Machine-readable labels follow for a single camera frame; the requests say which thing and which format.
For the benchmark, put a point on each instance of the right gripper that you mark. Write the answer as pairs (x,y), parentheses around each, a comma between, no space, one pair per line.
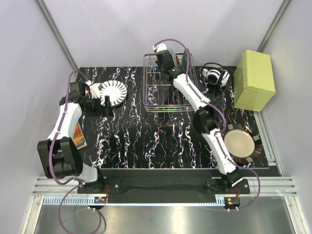
(157,64)

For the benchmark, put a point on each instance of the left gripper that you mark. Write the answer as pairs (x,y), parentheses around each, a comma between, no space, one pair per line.
(99,106)

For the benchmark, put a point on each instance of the dark teal glazed plate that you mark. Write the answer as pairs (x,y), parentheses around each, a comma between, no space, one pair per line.
(186,61)

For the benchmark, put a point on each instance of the white blue striped plate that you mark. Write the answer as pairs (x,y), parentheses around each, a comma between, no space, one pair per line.
(116,91)

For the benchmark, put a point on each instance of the light blue plate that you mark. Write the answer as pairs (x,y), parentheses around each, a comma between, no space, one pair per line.
(175,57)

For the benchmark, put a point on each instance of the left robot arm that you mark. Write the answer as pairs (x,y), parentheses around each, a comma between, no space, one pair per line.
(59,156)

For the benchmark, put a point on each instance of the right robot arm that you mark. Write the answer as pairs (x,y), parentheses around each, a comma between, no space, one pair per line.
(205,118)

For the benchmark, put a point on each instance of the dark book with house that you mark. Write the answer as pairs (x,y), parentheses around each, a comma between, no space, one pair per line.
(79,139)

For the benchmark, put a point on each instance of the white black headphones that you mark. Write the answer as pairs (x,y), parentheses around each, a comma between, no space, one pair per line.
(215,74)

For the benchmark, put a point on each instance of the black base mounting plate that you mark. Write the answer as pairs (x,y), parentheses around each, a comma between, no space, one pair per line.
(167,186)

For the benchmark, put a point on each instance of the yellow-green box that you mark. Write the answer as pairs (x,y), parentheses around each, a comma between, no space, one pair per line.
(253,81)

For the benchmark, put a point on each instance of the beige brown rimmed plate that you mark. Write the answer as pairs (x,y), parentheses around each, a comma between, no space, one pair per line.
(242,143)

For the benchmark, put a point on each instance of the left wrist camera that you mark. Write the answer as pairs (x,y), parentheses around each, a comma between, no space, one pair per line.
(93,90)

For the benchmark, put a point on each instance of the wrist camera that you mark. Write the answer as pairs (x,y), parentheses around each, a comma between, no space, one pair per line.
(93,90)
(160,48)

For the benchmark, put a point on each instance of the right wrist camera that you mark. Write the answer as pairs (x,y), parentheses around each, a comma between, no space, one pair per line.
(160,48)

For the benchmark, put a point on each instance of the metal wire dish rack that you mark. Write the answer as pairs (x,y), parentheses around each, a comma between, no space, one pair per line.
(159,95)

